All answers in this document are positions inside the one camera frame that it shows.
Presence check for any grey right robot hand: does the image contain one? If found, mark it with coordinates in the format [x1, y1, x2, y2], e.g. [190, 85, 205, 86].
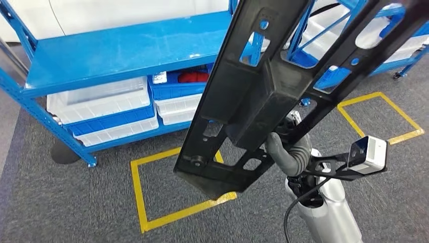
[266, 110, 303, 177]

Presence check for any long black plastic car part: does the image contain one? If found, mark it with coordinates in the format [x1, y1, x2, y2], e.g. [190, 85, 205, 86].
[174, 0, 429, 201]

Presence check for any blue shelf rack with casters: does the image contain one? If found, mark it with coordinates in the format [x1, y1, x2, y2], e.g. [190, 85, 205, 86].
[234, 0, 429, 108]

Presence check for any blue metal shelf rack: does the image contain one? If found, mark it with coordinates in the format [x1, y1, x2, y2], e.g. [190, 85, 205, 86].
[0, 0, 239, 169]

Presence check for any red cloth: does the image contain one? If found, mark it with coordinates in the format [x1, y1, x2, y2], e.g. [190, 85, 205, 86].
[177, 71, 210, 84]

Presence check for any blue plastic bin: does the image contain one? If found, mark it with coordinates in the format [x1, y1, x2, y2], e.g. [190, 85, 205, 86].
[147, 63, 215, 101]

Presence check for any white paper card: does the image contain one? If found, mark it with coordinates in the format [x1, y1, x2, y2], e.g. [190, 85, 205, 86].
[152, 71, 167, 85]

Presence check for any clear white plastic bin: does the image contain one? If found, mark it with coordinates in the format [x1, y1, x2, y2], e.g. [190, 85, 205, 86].
[46, 76, 151, 126]

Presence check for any white car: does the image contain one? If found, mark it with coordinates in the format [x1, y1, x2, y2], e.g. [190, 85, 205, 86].
[0, 0, 232, 43]

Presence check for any black round floor base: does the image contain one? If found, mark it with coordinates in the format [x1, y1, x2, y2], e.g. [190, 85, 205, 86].
[50, 138, 83, 165]

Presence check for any grey metal stand pole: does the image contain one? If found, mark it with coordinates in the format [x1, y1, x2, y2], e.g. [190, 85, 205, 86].
[0, 36, 29, 78]

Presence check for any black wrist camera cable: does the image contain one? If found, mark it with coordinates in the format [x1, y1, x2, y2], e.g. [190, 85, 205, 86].
[283, 178, 332, 243]

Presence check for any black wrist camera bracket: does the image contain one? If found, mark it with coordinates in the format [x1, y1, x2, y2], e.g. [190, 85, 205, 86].
[303, 152, 388, 182]

